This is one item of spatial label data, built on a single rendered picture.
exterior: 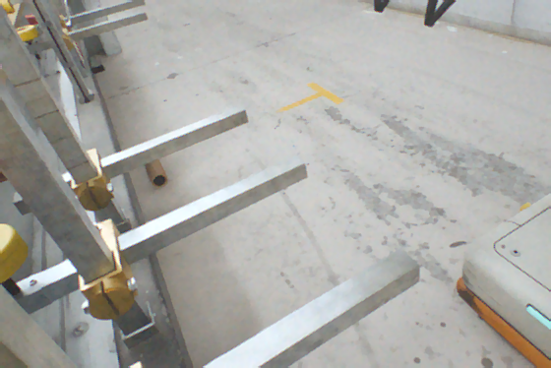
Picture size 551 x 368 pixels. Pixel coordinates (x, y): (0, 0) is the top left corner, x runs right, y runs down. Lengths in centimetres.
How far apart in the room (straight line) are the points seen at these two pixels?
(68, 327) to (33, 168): 44
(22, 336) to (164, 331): 39
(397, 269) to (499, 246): 80
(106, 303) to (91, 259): 6
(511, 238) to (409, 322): 40
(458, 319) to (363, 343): 30
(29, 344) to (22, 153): 24
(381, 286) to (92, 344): 52
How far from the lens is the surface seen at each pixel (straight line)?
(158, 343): 64
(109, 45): 461
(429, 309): 143
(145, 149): 81
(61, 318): 88
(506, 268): 120
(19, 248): 58
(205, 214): 59
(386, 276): 45
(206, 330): 151
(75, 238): 52
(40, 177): 48
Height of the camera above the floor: 119
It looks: 35 degrees down
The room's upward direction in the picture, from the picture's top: 12 degrees counter-clockwise
